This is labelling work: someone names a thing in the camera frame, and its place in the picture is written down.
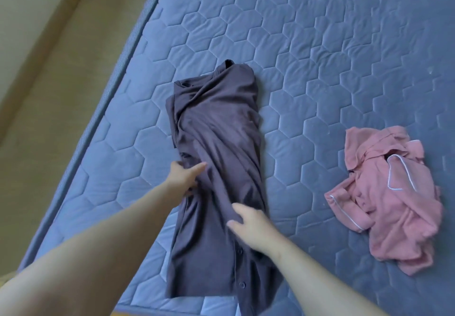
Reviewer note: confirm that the person's right hand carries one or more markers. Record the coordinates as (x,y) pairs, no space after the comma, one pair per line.
(254,228)

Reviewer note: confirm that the blue quilted mattress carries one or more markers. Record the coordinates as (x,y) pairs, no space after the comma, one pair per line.
(320,42)

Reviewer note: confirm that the pink pajama shirt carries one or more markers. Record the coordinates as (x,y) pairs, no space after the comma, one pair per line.
(391,198)

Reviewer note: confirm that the dark purple garment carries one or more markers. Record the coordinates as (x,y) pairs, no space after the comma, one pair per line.
(220,184)

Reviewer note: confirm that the person's left forearm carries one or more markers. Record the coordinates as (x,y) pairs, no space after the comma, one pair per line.
(85,262)

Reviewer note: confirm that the person's right forearm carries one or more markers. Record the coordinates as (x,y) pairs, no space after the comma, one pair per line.
(327,284)

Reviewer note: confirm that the person's left hand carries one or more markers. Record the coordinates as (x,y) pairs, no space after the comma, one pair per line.
(183,179)

